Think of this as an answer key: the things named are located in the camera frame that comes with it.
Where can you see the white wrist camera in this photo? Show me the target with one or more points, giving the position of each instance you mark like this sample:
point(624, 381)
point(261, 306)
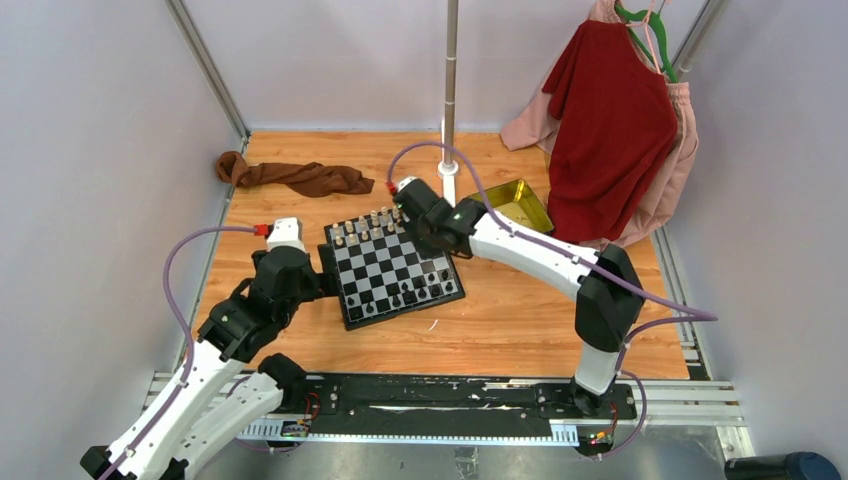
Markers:
point(405, 181)
point(285, 232)

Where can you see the gold metal tin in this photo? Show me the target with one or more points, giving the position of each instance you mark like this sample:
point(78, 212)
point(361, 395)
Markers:
point(517, 201)

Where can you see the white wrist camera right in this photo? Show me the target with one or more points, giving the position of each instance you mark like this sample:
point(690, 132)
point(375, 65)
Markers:
point(405, 181)

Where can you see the red shirt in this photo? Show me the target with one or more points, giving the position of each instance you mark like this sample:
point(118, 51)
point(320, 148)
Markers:
point(616, 128)

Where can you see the dark blue object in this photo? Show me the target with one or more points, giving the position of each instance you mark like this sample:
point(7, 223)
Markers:
point(792, 466)

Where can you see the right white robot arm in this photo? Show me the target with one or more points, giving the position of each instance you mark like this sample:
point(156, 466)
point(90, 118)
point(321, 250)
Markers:
point(605, 311)

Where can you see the black white chessboard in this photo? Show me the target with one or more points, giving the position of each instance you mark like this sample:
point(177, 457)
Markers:
point(379, 273)

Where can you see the brown cloth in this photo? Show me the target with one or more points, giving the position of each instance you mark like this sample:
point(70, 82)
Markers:
point(312, 180)

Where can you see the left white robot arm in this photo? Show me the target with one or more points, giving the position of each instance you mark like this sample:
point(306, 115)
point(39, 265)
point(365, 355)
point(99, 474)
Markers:
point(180, 432)

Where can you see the metal pole with base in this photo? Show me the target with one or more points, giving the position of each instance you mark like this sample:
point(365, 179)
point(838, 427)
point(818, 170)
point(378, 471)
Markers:
point(448, 167)

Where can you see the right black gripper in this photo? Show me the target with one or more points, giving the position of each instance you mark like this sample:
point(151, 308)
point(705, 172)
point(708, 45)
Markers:
point(430, 251)

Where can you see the green hanger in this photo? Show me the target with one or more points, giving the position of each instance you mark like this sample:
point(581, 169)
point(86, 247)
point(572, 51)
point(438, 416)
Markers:
point(649, 33)

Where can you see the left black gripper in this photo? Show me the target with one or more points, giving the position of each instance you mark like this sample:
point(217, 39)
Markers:
point(324, 282)

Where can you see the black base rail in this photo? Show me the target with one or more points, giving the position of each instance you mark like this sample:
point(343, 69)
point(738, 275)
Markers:
point(457, 407)

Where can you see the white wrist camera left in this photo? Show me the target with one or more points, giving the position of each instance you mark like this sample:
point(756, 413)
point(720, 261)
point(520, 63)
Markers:
point(285, 232)

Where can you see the pink garment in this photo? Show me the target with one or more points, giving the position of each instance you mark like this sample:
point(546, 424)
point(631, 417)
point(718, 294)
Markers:
point(534, 127)

